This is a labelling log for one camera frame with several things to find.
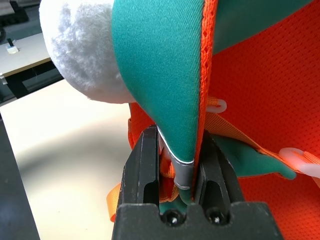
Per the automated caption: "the grey plush dolphin charm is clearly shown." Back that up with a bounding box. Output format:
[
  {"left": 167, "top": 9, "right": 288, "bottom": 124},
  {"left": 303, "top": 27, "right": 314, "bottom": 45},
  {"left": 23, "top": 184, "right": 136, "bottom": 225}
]
[{"left": 38, "top": 0, "right": 137, "bottom": 105}]

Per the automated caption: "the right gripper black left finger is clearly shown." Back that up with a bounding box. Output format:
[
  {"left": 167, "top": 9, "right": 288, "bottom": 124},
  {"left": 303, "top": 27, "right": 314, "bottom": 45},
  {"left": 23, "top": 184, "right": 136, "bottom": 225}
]
[{"left": 119, "top": 124, "right": 161, "bottom": 209}]

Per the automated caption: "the teal orange backpack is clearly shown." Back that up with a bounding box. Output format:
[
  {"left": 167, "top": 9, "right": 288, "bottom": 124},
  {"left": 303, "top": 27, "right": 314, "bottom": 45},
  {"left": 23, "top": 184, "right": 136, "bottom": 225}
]
[{"left": 106, "top": 0, "right": 320, "bottom": 240}]

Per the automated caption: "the black framed side table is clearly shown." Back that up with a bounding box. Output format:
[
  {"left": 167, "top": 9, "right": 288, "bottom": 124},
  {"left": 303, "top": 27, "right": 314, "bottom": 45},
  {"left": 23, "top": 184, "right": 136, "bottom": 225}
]
[{"left": 0, "top": 32, "right": 66, "bottom": 103}]

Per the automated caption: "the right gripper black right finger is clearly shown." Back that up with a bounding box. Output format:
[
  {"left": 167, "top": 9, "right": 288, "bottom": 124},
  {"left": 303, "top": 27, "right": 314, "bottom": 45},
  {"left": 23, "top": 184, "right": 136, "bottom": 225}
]
[{"left": 194, "top": 129, "right": 245, "bottom": 213}]

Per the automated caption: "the small white block black clip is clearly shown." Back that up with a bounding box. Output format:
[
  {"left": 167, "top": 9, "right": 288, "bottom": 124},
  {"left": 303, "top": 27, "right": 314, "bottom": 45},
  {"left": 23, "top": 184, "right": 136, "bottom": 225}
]
[{"left": 6, "top": 38, "right": 20, "bottom": 55}]

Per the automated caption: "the black keyboard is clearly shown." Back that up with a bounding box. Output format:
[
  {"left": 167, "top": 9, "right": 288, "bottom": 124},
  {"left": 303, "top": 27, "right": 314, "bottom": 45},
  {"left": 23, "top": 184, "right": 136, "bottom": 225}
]
[{"left": 0, "top": 7, "right": 30, "bottom": 28}]

